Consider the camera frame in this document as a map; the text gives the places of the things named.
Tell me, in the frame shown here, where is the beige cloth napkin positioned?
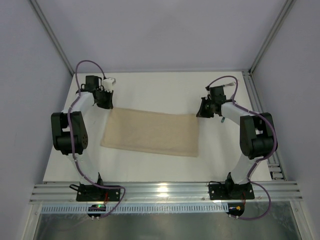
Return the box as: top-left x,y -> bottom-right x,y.
100,108 -> 199,157

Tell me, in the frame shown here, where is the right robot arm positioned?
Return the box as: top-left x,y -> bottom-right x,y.
196,85 -> 278,200

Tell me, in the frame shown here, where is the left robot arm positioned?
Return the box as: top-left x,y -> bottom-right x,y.
50,75 -> 116,189

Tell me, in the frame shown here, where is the right controller board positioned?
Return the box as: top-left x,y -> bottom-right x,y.
226,203 -> 245,218

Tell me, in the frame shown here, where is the controller board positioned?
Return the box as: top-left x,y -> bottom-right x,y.
86,204 -> 106,218
226,203 -> 245,218

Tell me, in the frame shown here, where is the left controller board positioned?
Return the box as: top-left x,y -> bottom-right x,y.
86,204 -> 106,218

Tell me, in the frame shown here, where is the green handled fork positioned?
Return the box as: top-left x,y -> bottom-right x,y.
222,80 -> 239,87

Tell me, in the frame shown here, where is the aluminium right side rail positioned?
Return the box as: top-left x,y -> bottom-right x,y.
242,70 -> 286,181

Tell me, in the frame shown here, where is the aluminium rail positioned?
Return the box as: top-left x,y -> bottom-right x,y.
242,70 -> 286,181
29,181 -> 303,204

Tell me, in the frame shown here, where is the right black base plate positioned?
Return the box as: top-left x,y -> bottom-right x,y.
208,181 -> 255,200

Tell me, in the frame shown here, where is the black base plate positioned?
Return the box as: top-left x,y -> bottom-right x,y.
69,184 -> 121,202
208,181 -> 255,200

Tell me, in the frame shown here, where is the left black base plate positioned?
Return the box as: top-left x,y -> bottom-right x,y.
69,184 -> 121,202

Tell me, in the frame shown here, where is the aluminium front rail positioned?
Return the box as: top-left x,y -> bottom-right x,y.
29,181 -> 303,204

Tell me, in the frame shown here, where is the slotted grey cable duct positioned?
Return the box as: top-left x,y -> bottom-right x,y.
40,202 -> 228,214

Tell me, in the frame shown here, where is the left aluminium frame post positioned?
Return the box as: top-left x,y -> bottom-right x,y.
27,0 -> 75,76

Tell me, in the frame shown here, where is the aluminium frame post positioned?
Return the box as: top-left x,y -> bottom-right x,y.
27,0 -> 75,76
249,0 -> 296,75

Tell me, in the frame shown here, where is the right aluminium frame post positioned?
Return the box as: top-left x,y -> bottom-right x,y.
249,0 -> 296,75

